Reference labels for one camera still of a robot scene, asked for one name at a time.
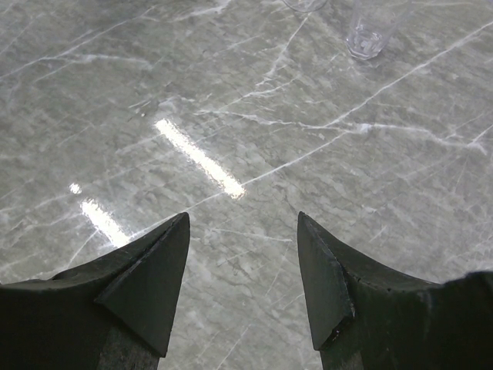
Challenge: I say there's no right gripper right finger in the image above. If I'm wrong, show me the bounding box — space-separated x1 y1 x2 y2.
297 213 492 369

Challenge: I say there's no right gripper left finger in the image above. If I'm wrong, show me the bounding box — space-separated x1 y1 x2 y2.
1 213 190 369

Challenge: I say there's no tiny clear shot glass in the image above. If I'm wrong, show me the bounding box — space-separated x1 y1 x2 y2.
346 0 413 60

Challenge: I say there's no champagne flute base on table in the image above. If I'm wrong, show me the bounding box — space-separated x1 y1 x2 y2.
283 0 327 12

